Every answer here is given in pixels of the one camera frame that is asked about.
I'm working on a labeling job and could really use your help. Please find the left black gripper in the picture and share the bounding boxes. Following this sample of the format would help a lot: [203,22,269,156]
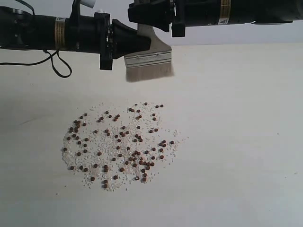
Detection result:
[54,0,151,70]

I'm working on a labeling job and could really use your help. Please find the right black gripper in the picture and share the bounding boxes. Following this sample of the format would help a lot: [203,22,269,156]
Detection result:
[128,0,232,37]

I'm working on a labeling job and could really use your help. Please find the white wooden paint brush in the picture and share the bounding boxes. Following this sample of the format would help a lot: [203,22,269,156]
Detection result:
[124,24,174,82]

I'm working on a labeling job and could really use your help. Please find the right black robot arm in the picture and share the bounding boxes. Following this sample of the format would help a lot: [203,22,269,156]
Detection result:
[128,0,303,37]

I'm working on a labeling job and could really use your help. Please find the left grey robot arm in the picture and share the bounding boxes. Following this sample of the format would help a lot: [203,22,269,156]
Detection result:
[0,0,151,70]

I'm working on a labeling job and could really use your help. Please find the scattered brown pellets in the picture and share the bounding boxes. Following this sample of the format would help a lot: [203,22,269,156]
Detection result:
[62,102,176,189]

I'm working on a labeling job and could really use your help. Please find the pile of white grains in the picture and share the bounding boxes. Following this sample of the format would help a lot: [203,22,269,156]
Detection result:
[62,102,189,192]

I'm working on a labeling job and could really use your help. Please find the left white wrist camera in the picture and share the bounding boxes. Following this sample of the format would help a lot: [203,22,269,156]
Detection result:
[80,0,96,9]

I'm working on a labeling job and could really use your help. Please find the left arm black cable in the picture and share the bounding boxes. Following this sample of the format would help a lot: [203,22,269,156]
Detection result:
[0,0,72,78]

